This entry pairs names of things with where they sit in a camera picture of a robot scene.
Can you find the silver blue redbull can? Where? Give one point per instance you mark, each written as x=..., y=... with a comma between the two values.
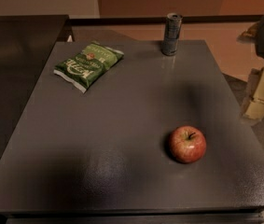
x=172, y=30

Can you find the red apple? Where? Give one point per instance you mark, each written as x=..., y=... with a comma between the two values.
x=187, y=144

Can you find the green chip bag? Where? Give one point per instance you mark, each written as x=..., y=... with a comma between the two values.
x=83, y=69

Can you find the dark side counter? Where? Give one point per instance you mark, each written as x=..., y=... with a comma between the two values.
x=25, y=45

